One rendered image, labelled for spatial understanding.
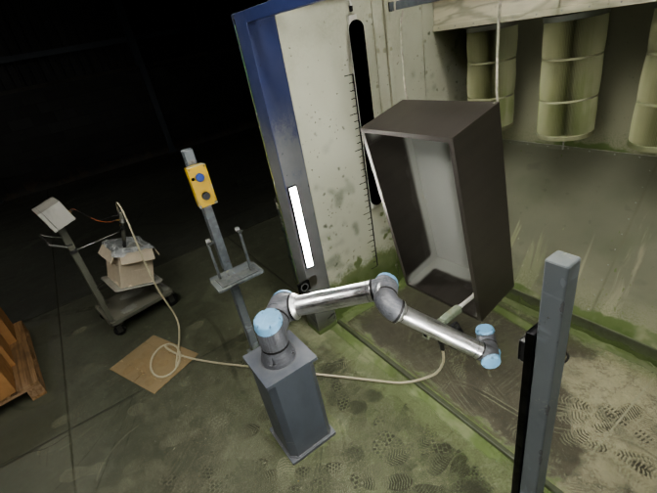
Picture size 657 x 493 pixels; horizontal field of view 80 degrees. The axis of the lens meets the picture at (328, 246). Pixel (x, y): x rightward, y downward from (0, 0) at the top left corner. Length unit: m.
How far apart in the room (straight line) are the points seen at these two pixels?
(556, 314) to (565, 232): 2.30
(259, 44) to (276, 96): 0.29
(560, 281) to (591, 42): 2.12
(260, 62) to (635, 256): 2.57
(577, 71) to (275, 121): 1.80
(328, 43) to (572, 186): 1.95
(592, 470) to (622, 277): 1.21
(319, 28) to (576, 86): 1.57
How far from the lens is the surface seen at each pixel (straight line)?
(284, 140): 2.56
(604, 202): 3.23
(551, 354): 1.05
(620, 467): 2.62
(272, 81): 2.52
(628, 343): 3.13
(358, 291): 2.00
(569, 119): 2.97
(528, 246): 3.34
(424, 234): 2.83
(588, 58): 2.90
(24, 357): 4.34
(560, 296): 0.95
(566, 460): 2.56
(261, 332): 2.03
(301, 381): 2.21
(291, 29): 2.60
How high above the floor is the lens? 2.12
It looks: 28 degrees down
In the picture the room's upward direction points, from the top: 11 degrees counter-clockwise
